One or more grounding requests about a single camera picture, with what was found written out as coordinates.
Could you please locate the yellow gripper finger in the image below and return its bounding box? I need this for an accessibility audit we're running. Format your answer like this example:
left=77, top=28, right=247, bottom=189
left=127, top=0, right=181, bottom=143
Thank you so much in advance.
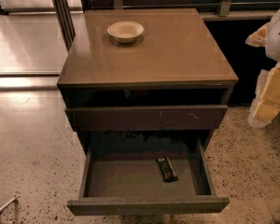
left=245, top=23, right=269, bottom=48
left=247, top=63, right=280, bottom=128

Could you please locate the black rxbar chocolate bar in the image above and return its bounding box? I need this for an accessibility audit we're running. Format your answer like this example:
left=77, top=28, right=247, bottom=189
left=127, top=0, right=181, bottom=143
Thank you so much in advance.
left=156, top=157, right=178, bottom=183

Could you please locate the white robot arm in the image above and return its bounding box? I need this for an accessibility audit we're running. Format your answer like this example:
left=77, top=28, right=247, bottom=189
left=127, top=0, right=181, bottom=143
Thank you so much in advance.
left=245, top=8, right=280, bottom=128

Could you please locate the brown drawer cabinet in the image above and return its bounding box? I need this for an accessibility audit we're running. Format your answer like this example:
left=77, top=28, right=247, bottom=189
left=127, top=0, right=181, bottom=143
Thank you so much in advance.
left=56, top=7, right=240, bottom=224

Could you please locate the open middle drawer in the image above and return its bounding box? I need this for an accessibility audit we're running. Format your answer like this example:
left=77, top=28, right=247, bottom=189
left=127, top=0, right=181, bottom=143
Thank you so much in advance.
left=67, top=142, right=230, bottom=216

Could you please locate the closed top drawer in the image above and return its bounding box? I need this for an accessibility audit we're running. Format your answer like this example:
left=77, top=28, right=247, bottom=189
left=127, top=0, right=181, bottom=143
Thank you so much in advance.
left=65, top=105, right=227, bottom=132

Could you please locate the dark shelf ledge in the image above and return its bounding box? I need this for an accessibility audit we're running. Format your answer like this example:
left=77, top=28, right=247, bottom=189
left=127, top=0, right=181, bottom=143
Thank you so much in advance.
left=201, top=10, right=274, bottom=21

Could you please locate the white ceramic bowl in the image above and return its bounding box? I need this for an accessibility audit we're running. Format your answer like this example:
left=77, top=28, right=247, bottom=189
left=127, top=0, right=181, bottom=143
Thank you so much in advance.
left=107, top=21, right=144, bottom=44

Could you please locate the metal railing post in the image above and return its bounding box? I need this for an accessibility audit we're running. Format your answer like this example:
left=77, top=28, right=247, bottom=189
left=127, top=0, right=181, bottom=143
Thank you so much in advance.
left=52, top=0, right=76, bottom=50

